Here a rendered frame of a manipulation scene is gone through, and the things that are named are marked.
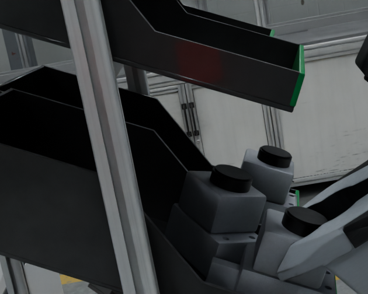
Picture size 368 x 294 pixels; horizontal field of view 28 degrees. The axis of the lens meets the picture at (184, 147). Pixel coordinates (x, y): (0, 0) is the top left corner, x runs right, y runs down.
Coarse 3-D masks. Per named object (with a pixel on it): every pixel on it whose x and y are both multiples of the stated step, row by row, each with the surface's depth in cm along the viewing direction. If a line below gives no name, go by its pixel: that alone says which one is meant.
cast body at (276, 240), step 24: (264, 216) 50; (288, 216) 48; (312, 216) 48; (264, 240) 47; (288, 240) 46; (216, 264) 49; (240, 264) 51; (264, 264) 47; (240, 288) 48; (264, 288) 48; (288, 288) 47; (312, 288) 47
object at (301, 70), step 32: (0, 0) 43; (32, 0) 43; (128, 0) 42; (160, 0) 55; (32, 32) 44; (64, 32) 43; (128, 32) 43; (160, 32) 43; (192, 32) 55; (224, 32) 55; (128, 64) 43; (160, 64) 43; (192, 64) 43; (224, 64) 42; (256, 64) 42; (288, 64) 54; (256, 96) 43; (288, 96) 42
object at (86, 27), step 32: (64, 0) 40; (96, 0) 40; (96, 32) 40; (96, 64) 41; (96, 96) 42; (96, 128) 41; (96, 160) 42; (128, 160) 42; (128, 192) 42; (128, 224) 43; (0, 256) 77; (128, 256) 43; (128, 288) 44
